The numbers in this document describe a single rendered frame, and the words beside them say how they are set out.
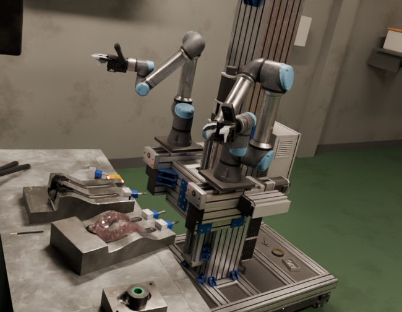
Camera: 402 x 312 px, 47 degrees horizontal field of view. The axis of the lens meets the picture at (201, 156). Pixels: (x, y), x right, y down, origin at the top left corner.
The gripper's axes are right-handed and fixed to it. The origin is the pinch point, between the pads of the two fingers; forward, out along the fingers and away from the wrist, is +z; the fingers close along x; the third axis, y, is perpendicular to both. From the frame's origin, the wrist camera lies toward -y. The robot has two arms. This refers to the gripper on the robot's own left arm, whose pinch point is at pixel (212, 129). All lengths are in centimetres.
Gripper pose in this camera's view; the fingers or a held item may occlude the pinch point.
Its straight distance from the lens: 177.5
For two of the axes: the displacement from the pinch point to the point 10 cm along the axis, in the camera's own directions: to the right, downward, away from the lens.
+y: -0.6, 9.5, 3.0
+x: -8.7, -2.0, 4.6
